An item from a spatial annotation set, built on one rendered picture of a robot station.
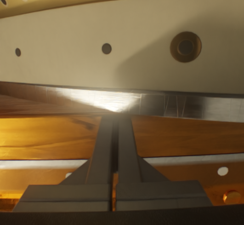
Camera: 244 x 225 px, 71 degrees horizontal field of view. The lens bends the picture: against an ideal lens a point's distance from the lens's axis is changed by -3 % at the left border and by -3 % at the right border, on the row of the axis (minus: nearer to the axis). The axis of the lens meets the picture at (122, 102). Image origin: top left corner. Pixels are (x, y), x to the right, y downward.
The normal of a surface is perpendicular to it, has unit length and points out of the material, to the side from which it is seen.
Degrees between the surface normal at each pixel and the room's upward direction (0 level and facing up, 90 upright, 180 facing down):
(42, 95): 90
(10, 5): 62
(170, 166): 90
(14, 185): 90
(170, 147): 90
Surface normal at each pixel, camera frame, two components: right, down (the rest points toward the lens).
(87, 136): 0.02, 0.29
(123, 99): -0.32, 0.29
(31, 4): -0.37, 0.69
